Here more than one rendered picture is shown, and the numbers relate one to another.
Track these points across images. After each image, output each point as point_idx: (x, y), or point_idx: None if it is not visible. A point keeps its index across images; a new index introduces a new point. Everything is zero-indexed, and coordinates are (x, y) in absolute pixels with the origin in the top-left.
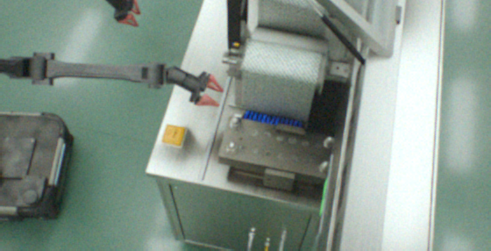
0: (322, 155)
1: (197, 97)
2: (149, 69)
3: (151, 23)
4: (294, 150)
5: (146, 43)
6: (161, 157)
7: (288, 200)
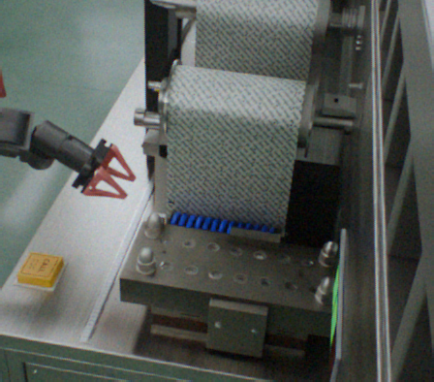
0: (317, 277)
1: (86, 173)
2: (1, 116)
3: (37, 216)
4: (263, 270)
5: (27, 241)
6: (13, 305)
7: (256, 375)
